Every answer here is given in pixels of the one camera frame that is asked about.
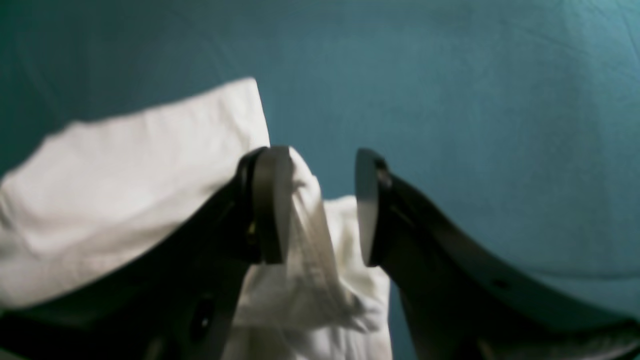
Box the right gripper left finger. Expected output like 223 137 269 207
1 146 293 360

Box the teal table cover cloth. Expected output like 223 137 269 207
1 0 639 312

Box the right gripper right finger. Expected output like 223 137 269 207
355 148 640 360

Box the white T-shirt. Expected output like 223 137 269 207
1 77 393 360

